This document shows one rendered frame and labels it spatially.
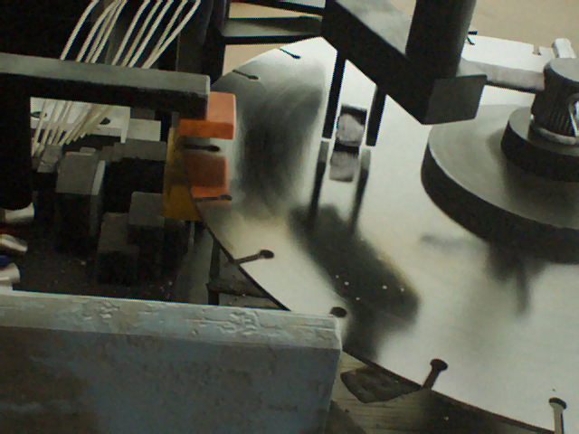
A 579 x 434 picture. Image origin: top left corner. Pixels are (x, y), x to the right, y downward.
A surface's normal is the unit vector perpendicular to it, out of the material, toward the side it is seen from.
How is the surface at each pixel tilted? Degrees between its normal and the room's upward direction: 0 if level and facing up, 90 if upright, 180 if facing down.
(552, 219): 5
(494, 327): 0
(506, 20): 0
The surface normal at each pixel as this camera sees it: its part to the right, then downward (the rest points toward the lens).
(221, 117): 0.14, -0.82
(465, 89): 0.44, 0.55
